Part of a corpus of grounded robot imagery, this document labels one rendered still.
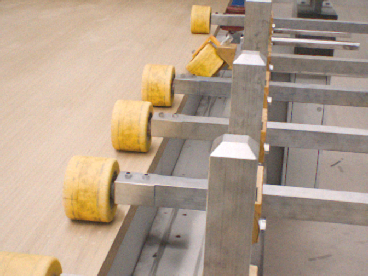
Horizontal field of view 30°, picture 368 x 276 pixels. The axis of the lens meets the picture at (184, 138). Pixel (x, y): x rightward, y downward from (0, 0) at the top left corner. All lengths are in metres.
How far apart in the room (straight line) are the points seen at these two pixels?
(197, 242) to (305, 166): 1.61
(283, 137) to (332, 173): 2.45
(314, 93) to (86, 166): 0.58
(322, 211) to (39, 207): 0.36
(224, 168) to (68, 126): 0.74
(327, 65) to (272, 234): 1.40
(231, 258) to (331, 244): 2.30
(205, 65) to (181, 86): 0.23
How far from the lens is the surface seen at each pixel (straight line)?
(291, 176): 2.99
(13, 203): 0.93
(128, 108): 1.06
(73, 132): 1.18
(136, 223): 1.29
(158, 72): 1.30
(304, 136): 1.06
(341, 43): 2.31
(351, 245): 2.84
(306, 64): 1.54
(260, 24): 0.97
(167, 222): 1.49
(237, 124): 0.75
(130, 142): 1.06
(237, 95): 0.74
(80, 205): 0.83
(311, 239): 2.84
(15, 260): 0.64
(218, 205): 0.51
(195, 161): 1.83
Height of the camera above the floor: 1.29
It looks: 20 degrees down
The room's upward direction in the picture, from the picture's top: 2 degrees clockwise
